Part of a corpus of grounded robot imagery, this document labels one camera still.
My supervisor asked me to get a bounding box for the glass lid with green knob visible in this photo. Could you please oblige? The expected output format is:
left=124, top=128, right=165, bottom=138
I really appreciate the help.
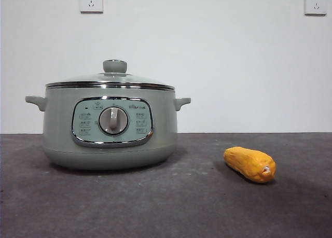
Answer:
left=45, top=59, right=175, bottom=90

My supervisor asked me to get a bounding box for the yellow corn cob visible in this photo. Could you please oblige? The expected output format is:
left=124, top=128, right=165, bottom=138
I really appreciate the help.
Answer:
left=223, top=146, right=277, bottom=184

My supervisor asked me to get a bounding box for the sage green electric cooking pot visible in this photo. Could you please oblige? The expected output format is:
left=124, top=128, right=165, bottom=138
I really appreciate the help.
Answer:
left=25, top=87, right=192, bottom=171

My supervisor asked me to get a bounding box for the white wall socket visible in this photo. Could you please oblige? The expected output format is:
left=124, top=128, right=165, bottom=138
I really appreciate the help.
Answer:
left=79, top=0, right=104, bottom=15
left=304, top=0, right=327, bottom=16

